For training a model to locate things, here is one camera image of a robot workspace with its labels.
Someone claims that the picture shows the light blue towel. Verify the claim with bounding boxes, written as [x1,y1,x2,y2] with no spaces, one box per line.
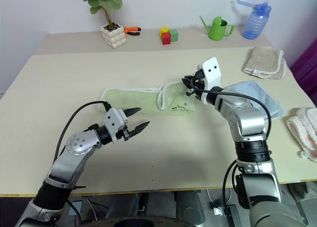
[222,80,286,121]

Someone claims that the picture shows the green watering can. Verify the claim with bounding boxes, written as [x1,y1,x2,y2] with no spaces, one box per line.
[199,14,235,41]

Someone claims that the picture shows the purple curtain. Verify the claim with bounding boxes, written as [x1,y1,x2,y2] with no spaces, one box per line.
[289,36,317,99]

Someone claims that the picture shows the grey rounded shape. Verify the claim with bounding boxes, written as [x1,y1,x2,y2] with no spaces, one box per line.
[173,189,207,227]

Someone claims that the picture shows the orange black pliers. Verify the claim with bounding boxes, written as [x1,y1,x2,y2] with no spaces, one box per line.
[123,26,143,36]

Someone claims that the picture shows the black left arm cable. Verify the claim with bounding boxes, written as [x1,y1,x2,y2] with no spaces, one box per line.
[53,101,112,164]

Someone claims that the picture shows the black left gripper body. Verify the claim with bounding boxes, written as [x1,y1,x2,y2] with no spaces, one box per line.
[115,128,132,142]

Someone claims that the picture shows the thin white cable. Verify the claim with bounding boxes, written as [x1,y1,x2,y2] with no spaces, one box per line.
[206,188,219,206]

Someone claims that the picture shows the beige towel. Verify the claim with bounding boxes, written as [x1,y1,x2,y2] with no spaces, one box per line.
[242,46,288,80]

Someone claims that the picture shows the black metal bracket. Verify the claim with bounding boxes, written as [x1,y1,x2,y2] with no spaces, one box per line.
[212,204,241,227]

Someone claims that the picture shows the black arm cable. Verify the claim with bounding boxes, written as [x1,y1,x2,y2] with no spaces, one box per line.
[53,101,112,164]
[185,87,272,209]

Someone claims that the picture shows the light green towel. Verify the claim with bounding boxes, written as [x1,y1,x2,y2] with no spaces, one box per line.
[100,81,195,118]

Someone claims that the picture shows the pink towel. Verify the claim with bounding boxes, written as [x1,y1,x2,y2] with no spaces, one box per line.
[285,107,317,163]

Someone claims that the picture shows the blue plastic spray bottle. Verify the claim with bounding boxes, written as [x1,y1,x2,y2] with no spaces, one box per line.
[232,0,273,40]

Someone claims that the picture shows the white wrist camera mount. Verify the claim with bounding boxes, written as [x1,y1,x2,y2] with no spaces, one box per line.
[103,108,130,141]
[200,57,223,105]

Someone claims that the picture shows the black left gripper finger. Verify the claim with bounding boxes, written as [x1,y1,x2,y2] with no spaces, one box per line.
[123,107,142,117]
[128,121,151,139]

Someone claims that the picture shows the green plant in white pot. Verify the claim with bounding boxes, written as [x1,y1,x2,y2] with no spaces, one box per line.
[82,0,127,49]

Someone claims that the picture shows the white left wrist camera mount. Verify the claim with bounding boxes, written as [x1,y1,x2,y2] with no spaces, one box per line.
[103,108,130,141]

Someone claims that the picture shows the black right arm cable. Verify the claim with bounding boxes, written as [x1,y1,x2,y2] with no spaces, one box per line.
[185,87,272,209]

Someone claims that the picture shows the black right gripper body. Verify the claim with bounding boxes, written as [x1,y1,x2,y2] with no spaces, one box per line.
[191,69,207,90]

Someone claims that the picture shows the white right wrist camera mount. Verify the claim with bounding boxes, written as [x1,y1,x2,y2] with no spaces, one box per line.
[200,57,223,105]

